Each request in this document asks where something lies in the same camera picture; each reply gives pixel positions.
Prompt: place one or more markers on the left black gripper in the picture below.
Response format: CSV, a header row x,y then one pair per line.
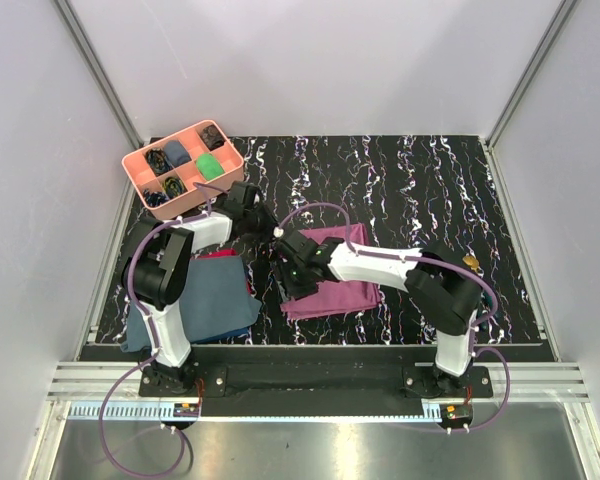
x,y
271,223

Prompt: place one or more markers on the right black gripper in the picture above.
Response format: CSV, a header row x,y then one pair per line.
x,y
290,289

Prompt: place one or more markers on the blue-black patterned rolled cloth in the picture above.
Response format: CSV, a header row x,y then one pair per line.
x,y
154,199

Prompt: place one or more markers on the blue rolled cloth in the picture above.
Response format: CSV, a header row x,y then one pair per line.
x,y
176,153

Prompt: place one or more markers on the black patterned rolled cloth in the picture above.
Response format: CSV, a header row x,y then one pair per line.
x,y
157,161

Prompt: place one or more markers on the red folded cloth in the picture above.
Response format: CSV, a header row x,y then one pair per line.
x,y
232,253

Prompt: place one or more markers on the dark patterned rolled cloth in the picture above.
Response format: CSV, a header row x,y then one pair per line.
x,y
212,137

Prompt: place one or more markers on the green rolled cloth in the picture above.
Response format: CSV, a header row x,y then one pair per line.
x,y
209,166

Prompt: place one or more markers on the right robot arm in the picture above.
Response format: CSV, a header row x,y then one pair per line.
x,y
444,289

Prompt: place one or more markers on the purple satin napkin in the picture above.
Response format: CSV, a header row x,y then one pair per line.
x,y
335,298

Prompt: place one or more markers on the yellow-black patterned rolled cloth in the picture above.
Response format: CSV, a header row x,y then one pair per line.
x,y
173,187

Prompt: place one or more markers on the pink divided organizer tray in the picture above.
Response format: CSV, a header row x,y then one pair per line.
x,y
198,189

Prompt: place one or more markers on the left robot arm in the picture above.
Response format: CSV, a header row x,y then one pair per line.
x,y
155,274

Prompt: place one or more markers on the grey-blue folded cloth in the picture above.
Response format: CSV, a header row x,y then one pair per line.
x,y
215,304

